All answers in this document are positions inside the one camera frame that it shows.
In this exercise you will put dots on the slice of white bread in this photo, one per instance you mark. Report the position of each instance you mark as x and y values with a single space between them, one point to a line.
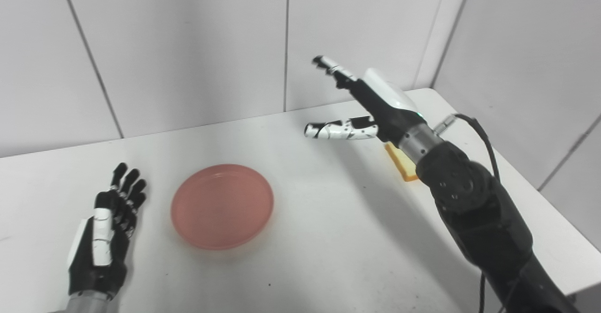
401 165

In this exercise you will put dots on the pink round plate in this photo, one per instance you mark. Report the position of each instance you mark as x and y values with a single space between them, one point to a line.
222 206

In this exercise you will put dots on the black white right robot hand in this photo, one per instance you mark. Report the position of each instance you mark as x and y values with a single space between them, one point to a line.
375 109

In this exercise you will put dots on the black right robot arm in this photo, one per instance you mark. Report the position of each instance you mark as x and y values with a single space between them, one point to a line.
479 219

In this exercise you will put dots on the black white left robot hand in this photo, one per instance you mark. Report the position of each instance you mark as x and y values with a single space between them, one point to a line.
105 252

